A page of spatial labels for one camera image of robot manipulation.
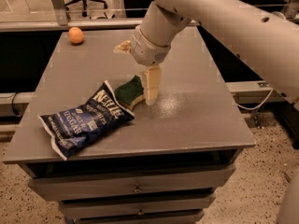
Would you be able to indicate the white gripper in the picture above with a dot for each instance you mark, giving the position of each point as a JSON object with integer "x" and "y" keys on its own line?
{"x": 146, "y": 50}

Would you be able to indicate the green and yellow sponge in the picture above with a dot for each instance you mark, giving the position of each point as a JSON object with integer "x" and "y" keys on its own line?
{"x": 130, "y": 93}

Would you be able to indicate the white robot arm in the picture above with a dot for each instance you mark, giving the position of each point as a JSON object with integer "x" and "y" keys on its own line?
{"x": 268, "y": 44}

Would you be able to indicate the blue Kettle chip bag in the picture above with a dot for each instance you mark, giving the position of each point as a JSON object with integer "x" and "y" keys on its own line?
{"x": 75, "y": 128}

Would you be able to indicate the orange fruit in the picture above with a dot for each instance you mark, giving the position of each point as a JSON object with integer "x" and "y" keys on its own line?
{"x": 75, "y": 35}

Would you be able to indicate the grey drawer cabinet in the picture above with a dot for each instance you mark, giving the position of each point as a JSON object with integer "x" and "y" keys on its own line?
{"x": 163, "y": 165}

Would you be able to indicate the top grey drawer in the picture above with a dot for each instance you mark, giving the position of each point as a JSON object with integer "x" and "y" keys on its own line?
{"x": 132, "y": 183}

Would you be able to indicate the grey drawer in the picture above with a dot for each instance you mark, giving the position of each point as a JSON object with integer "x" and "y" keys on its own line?
{"x": 132, "y": 183}
{"x": 138, "y": 206}
{"x": 176, "y": 217}

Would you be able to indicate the middle grey drawer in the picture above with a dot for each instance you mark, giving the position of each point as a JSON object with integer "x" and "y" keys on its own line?
{"x": 138, "y": 206}

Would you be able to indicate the bottom grey drawer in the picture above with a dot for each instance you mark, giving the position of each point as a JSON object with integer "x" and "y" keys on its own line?
{"x": 176, "y": 217}

